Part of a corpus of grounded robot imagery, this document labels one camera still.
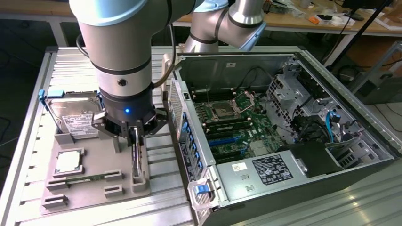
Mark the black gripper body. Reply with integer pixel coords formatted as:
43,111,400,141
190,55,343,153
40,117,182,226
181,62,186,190
100,88,158,129

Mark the graphics card with silver bracket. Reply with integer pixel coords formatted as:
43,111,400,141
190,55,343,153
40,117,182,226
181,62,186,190
128,126,148,183

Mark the hard disk with blue rails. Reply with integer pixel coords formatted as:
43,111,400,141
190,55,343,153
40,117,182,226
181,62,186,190
36,90,104,141

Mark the grey parts rack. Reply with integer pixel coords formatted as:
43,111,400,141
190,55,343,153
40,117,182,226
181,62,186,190
39,131,154,216

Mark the silver CPU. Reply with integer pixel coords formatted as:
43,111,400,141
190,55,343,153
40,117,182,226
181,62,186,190
55,152,83,176

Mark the CPU socket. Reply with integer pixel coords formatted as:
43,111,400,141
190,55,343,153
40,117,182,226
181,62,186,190
210,100,239,121

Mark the blue expansion slot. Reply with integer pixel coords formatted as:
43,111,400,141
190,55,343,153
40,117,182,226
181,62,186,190
209,137,242,146

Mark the green RAM stick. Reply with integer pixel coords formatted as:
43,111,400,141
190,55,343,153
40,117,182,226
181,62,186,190
64,173,107,186

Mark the silver socket cover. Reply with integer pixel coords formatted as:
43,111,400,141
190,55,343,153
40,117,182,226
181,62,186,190
231,90,255,111

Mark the green motherboard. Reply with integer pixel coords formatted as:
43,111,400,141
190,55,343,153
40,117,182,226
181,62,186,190
191,88,295,165

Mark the silver chipset heatsink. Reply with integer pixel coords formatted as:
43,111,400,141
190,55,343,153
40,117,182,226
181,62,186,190
250,141,267,156

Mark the silver power supply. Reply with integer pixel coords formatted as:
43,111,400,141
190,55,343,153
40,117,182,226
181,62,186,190
215,150,310,203

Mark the black plastic shroud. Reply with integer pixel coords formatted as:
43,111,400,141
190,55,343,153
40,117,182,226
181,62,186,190
278,142,345,178

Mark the open black PC case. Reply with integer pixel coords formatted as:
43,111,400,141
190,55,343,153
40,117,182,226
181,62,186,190
159,52,396,226

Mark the dark equipment box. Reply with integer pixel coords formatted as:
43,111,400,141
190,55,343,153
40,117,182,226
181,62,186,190
357,70,402,105

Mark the black stand pole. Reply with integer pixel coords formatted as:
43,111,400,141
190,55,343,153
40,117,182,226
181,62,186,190
322,0,397,68

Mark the black monitor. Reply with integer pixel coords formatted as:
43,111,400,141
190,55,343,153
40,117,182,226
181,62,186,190
341,0,393,10

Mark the grey arm cable with plug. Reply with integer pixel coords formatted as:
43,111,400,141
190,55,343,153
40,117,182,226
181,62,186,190
151,22,178,89

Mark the black camera cable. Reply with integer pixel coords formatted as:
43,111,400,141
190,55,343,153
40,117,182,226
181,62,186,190
76,34,92,58

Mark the blue disk wire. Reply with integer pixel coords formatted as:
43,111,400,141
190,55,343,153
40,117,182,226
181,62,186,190
325,110,342,144

